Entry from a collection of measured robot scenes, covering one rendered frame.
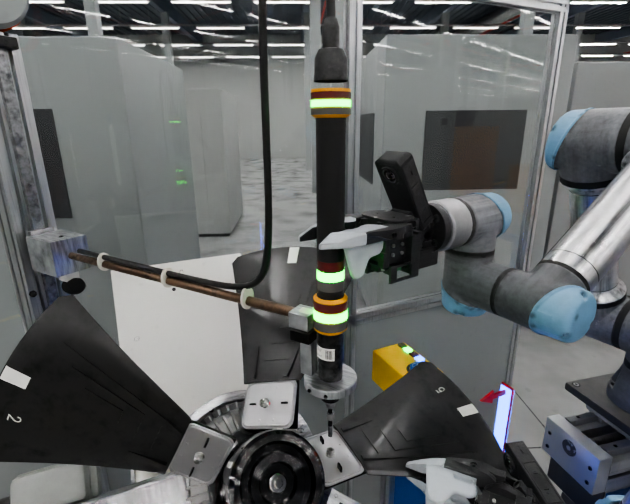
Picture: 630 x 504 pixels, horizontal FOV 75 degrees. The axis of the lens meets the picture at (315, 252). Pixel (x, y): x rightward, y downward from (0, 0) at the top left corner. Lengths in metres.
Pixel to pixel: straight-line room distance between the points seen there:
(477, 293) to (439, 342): 1.11
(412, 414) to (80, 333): 0.49
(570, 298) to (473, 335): 1.29
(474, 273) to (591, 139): 0.36
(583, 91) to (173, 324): 3.80
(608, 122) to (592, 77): 3.31
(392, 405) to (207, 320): 0.39
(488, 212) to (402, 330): 1.00
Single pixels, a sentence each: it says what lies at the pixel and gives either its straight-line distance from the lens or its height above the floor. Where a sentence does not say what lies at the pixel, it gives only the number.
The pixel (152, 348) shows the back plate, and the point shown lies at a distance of 0.84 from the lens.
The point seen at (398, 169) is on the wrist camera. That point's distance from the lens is 0.51.
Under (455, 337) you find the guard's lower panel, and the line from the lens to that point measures 1.81.
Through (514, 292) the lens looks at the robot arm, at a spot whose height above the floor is 1.41.
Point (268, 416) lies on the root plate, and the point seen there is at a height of 1.24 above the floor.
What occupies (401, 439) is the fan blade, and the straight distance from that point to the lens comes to 0.67.
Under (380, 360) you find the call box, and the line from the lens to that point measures 1.08.
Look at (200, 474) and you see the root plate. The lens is 0.63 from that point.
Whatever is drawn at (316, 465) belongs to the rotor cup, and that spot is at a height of 1.23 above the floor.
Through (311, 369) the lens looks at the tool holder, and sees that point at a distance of 0.56.
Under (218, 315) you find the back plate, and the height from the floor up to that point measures 1.26.
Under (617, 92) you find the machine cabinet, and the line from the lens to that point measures 4.34.
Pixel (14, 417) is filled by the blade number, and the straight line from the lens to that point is 0.65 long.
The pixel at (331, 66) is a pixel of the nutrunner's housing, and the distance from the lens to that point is 0.45.
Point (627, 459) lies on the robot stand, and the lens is 1.12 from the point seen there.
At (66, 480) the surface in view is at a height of 1.15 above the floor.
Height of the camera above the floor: 1.63
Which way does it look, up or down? 17 degrees down
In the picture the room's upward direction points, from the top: 1 degrees counter-clockwise
